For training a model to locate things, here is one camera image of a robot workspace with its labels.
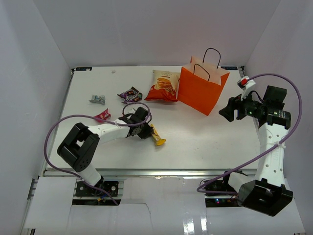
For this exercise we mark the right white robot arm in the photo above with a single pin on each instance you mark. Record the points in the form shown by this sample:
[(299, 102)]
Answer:
[(266, 192)]

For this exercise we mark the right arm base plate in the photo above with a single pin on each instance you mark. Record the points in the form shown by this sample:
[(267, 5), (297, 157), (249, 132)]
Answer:
[(221, 194)]

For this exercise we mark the yellow M&M's packet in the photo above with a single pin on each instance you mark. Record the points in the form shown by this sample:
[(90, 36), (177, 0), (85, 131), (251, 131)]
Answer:
[(158, 140)]

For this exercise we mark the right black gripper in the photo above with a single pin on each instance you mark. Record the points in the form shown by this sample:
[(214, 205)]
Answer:
[(234, 104)]

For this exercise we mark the aluminium table frame rail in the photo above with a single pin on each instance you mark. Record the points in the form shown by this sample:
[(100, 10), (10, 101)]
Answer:
[(159, 172)]

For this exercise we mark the purple M&M's packet upper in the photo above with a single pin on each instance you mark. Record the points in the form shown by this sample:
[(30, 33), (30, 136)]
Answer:
[(128, 93)]

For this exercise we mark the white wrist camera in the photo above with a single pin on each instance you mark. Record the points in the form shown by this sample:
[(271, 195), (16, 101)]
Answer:
[(129, 112), (246, 85)]

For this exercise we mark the red candy packet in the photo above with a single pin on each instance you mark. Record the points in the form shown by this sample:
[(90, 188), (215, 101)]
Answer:
[(104, 115)]

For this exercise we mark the orange paper bag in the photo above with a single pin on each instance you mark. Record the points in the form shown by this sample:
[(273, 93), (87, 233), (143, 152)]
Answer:
[(201, 83)]

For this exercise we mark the brown M&M's packet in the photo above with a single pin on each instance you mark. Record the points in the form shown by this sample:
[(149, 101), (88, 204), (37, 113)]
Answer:
[(133, 98)]

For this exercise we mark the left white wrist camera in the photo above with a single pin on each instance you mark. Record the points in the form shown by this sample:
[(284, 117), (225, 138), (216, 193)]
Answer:
[(129, 112)]

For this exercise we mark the silver candy wrapper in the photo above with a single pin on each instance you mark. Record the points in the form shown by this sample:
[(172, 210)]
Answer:
[(98, 99)]

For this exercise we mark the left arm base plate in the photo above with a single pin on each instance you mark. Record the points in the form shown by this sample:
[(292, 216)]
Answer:
[(108, 189)]

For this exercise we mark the orange chips bag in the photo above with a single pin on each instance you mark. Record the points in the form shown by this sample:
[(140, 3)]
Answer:
[(165, 86)]

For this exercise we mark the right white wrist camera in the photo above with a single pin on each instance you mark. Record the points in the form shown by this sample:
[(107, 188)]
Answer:
[(246, 85)]

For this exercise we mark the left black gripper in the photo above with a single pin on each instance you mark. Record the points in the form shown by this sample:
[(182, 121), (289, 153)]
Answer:
[(146, 133)]

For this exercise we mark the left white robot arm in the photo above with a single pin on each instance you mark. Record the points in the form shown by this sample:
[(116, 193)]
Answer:
[(79, 146)]

